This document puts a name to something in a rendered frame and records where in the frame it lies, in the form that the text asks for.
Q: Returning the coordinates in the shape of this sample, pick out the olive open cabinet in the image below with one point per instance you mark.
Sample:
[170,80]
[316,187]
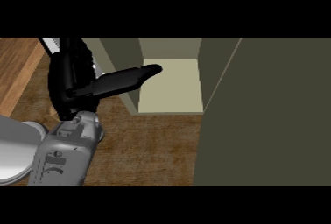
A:
[170,87]

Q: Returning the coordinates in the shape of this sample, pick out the dark grey cabinet door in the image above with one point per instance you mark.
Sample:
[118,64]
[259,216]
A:
[266,116]

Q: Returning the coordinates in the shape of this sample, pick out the white striped strip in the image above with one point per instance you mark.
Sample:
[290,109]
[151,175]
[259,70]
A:
[50,45]

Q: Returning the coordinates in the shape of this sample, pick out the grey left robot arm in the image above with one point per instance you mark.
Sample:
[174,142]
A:
[64,154]

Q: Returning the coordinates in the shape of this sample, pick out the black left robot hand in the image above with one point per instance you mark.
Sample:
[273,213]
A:
[73,75]

